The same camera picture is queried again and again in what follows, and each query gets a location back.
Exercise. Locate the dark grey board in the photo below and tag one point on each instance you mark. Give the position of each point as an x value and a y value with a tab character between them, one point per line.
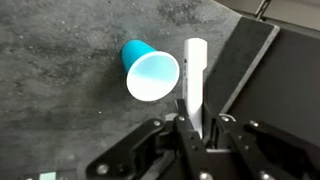
286	86

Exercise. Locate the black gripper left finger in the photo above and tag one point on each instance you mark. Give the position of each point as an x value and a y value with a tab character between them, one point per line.
186	140

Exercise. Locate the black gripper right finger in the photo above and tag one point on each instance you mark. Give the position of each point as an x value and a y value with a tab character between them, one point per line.
243	146

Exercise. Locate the blue plastic cup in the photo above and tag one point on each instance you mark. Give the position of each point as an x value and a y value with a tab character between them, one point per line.
150	76

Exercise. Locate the white marker with black cap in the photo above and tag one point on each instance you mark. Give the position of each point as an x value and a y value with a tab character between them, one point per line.
195	83

